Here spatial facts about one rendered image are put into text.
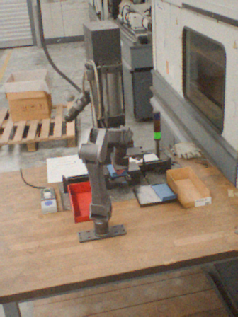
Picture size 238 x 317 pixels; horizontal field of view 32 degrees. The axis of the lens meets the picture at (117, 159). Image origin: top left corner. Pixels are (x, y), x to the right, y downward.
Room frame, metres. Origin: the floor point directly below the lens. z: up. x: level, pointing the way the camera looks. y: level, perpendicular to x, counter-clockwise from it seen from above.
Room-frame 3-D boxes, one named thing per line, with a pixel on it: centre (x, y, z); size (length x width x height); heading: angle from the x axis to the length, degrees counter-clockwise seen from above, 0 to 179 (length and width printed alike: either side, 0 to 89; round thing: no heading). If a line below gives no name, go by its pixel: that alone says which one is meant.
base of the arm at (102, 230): (1.44, 0.09, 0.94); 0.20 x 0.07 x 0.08; 100
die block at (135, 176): (1.86, 0.00, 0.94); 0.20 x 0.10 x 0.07; 100
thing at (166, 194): (1.69, -0.20, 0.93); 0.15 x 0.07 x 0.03; 14
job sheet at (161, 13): (3.49, -0.42, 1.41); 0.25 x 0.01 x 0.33; 7
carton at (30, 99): (5.25, 1.06, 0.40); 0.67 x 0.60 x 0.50; 2
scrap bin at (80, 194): (1.66, 0.17, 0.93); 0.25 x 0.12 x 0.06; 10
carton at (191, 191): (1.71, -0.32, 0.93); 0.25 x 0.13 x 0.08; 10
